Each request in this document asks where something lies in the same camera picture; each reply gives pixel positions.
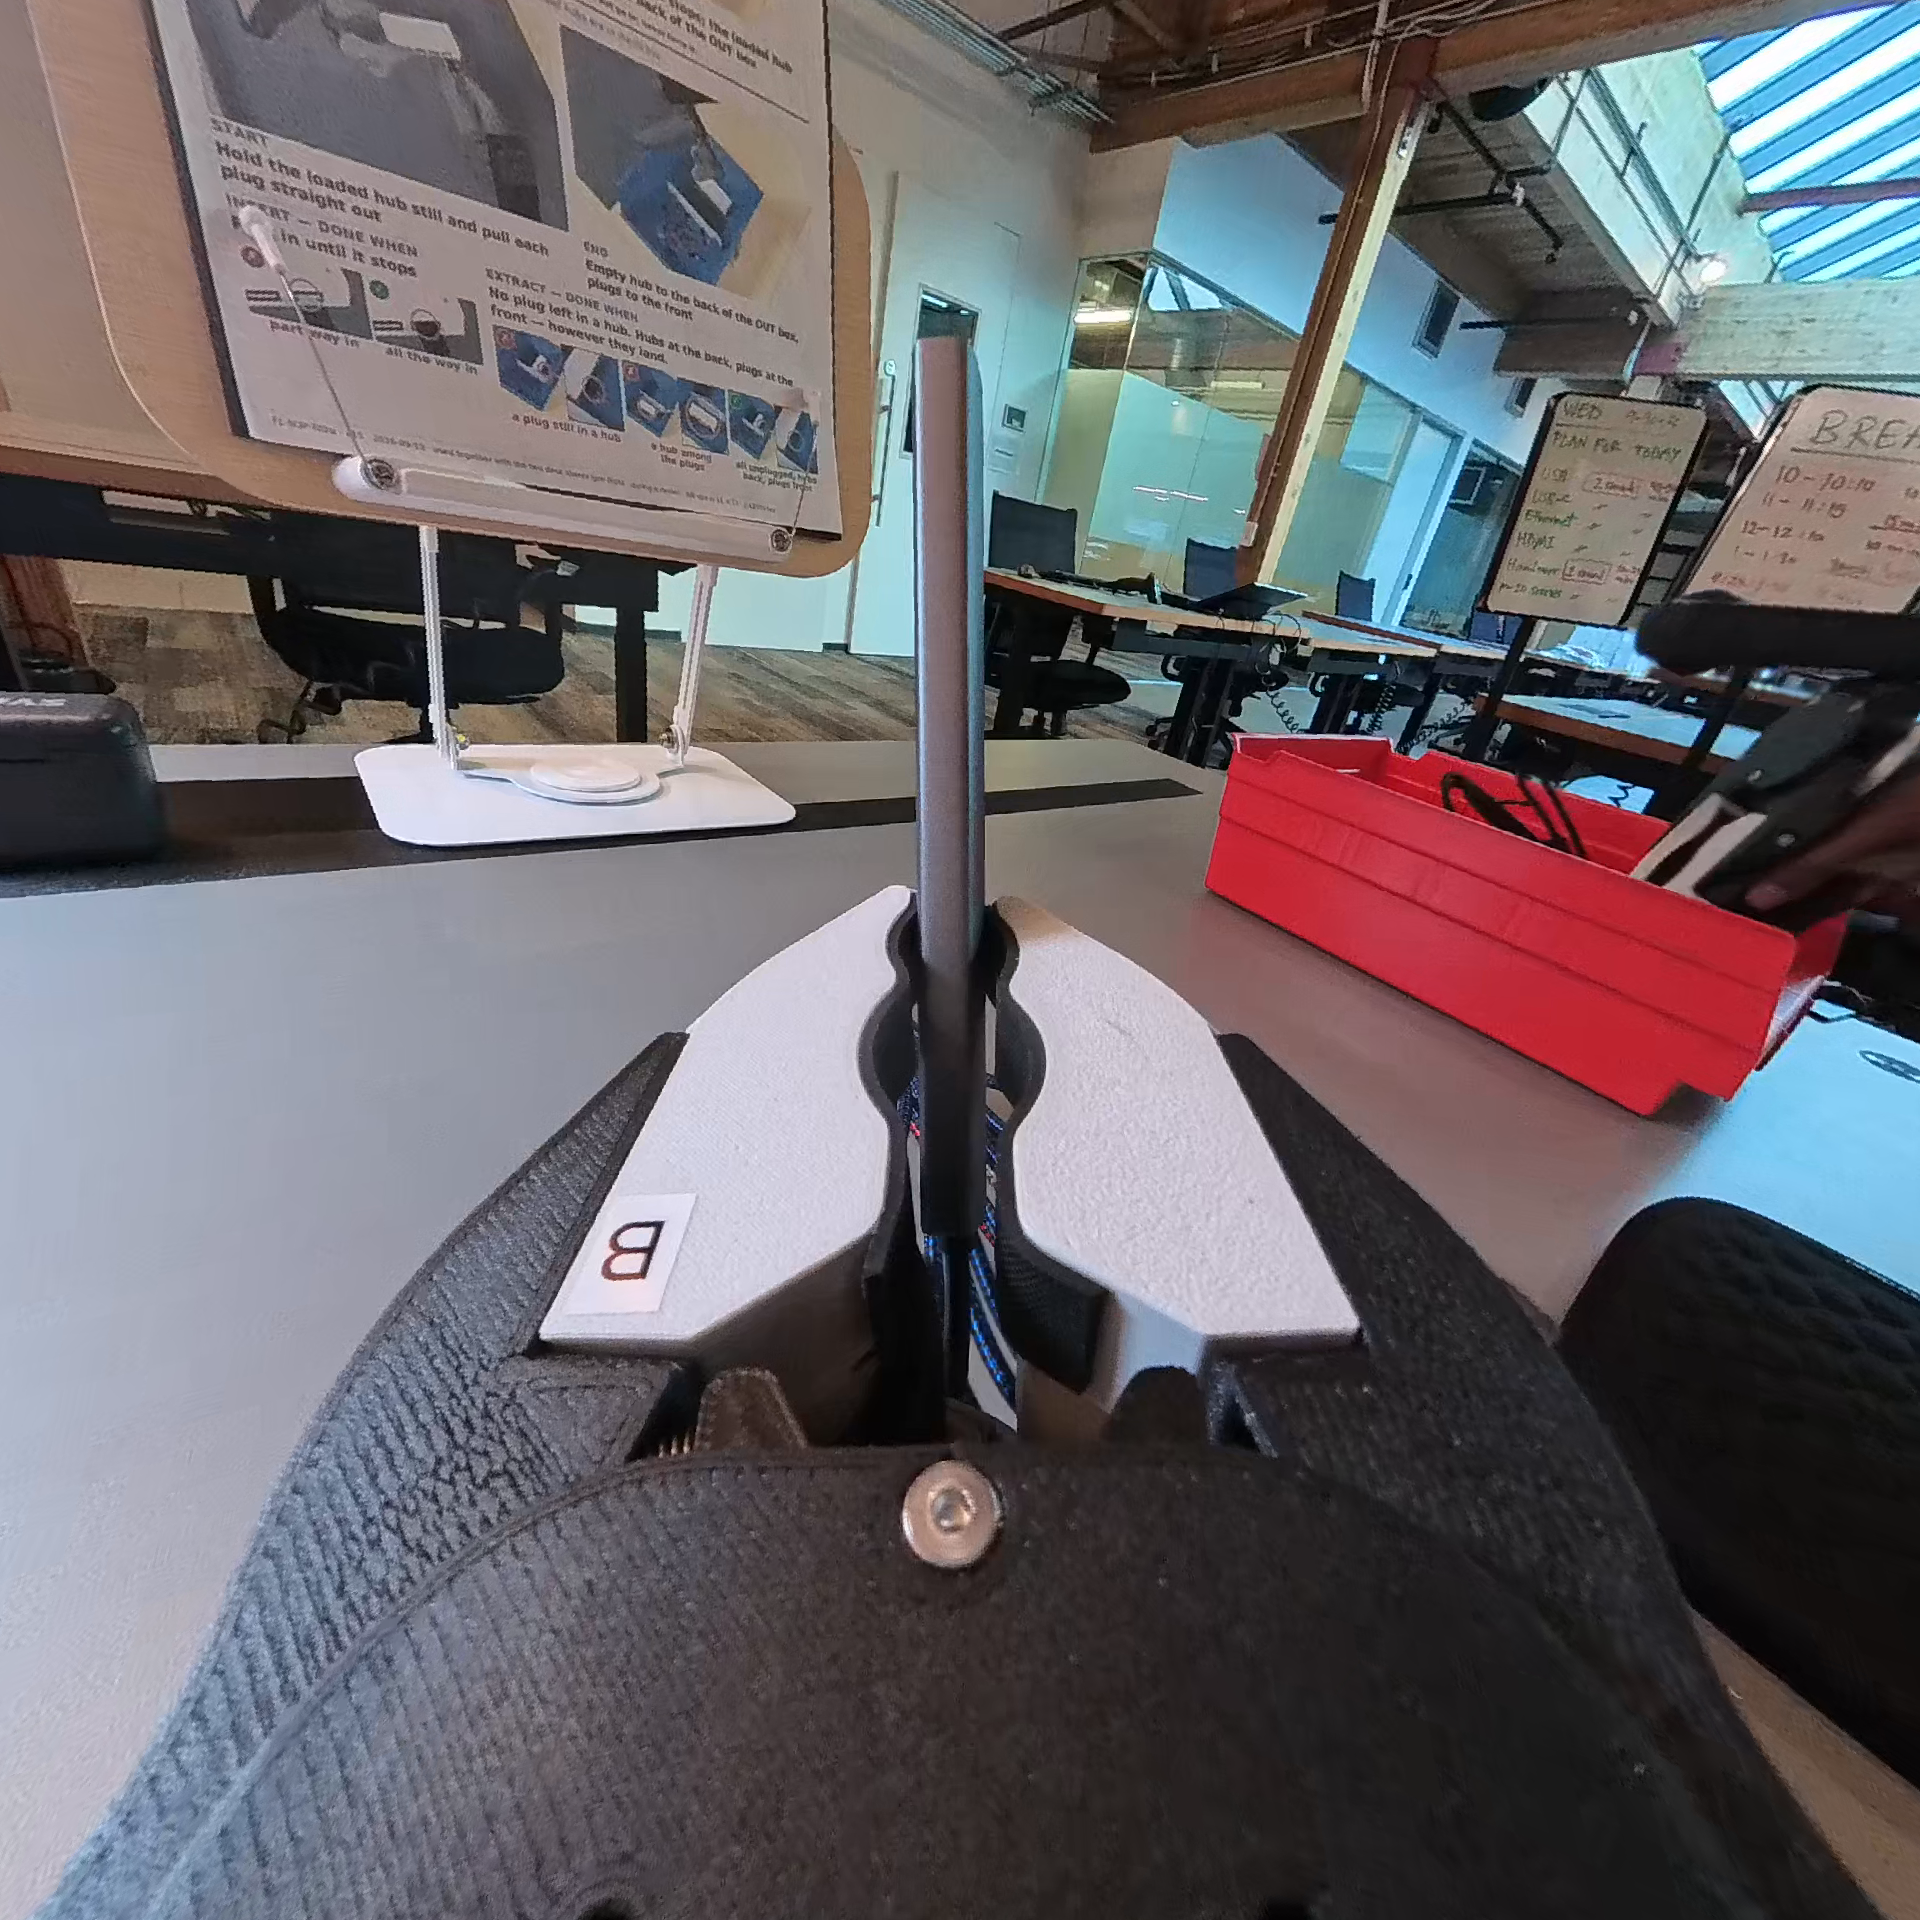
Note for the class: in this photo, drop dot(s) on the black mesh pad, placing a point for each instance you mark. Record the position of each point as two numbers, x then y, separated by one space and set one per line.
1770 1470

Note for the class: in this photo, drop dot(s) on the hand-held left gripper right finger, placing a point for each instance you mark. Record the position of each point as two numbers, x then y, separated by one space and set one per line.
1154 1154

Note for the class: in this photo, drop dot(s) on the handwritten whiteboard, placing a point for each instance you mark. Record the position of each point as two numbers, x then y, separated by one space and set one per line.
1588 511
1830 511

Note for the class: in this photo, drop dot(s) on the black office chair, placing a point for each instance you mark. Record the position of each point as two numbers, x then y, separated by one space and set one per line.
375 646
1050 675

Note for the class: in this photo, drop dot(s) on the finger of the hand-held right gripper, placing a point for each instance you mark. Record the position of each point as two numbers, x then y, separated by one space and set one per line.
1688 854

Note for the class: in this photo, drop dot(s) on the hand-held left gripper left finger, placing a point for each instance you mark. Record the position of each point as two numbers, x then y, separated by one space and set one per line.
750 1141

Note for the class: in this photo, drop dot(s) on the dark grey case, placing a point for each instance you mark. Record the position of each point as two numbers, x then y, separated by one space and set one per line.
76 795

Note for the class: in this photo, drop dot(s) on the wooden top desk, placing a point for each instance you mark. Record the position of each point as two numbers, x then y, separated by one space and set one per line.
1140 593

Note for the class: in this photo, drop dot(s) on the red plastic bin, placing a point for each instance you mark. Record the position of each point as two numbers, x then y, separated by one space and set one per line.
1425 915

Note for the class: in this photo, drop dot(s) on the person's right hand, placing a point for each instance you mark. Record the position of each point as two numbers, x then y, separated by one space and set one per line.
1862 869

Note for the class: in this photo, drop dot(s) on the grey usb hub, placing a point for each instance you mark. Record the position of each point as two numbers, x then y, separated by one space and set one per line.
945 675

